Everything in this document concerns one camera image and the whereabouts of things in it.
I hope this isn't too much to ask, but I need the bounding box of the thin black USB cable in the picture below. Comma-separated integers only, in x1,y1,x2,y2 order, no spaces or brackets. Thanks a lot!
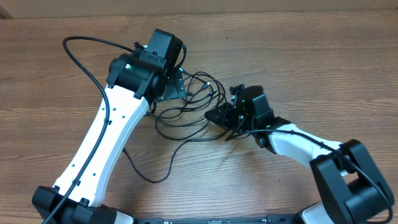
121,130,229,184

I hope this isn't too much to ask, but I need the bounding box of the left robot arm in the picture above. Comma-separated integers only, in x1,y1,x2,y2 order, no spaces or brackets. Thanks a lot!
32,29,187,224

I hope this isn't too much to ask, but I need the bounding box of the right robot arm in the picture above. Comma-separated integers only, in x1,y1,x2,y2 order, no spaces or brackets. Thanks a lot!
205,85,394,223

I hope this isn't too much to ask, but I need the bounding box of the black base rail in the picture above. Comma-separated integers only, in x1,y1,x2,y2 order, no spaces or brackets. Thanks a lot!
133,214,303,224

